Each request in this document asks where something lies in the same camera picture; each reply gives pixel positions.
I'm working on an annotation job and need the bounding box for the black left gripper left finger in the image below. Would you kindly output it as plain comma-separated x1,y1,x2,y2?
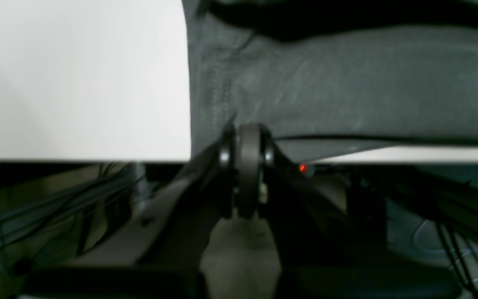
19,125,243,299

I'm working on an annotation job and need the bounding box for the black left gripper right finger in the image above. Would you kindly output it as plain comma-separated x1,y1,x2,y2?
247,124,459,299

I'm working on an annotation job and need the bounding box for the grey T-shirt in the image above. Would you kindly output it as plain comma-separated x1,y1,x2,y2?
182,0,478,161

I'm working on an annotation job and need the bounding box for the black power strip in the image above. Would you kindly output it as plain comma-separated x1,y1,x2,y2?
298,163,348,177

